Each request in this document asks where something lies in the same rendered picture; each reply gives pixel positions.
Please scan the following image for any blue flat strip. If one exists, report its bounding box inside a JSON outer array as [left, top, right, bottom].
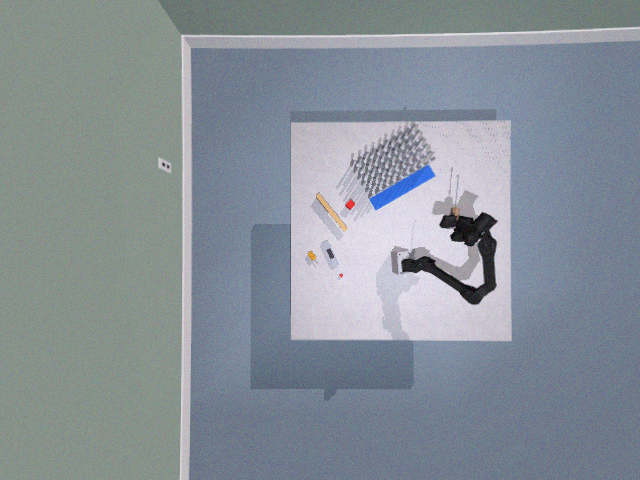
[[369, 165, 436, 210]]

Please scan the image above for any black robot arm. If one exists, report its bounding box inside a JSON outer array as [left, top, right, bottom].
[[401, 212, 498, 305]]

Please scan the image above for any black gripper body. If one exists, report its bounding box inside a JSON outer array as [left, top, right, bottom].
[[440, 215, 474, 235]]

